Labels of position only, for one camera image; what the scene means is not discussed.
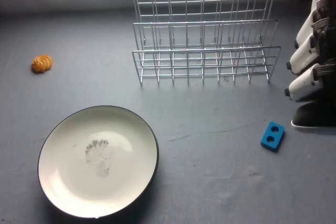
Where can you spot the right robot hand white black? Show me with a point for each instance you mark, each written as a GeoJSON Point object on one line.
{"type": "Point", "coordinates": [304, 53]}

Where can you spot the white plate dark rim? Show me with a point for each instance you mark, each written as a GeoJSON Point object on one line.
{"type": "Point", "coordinates": [99, 161]}

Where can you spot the blue block with two holes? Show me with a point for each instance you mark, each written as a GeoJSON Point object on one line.
{"type": "Point", "coordinates": [272, 133]}

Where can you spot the orange swirl cookie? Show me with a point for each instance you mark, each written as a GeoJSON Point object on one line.
{"type": "Point", "coordinates": [42, 64]}

